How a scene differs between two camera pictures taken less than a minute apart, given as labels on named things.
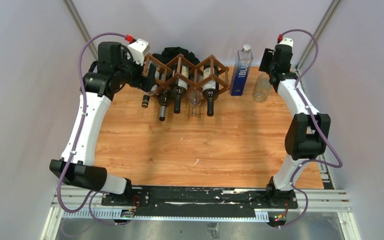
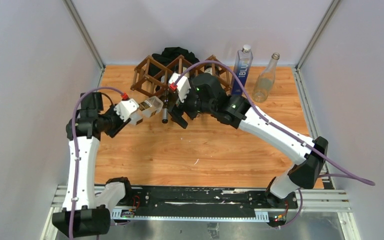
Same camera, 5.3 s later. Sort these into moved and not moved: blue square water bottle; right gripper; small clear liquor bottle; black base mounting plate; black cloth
Moved: right gripper; small clear liquor bottle
Not moved: black base mounting plate; black cloth; blue square water bottle
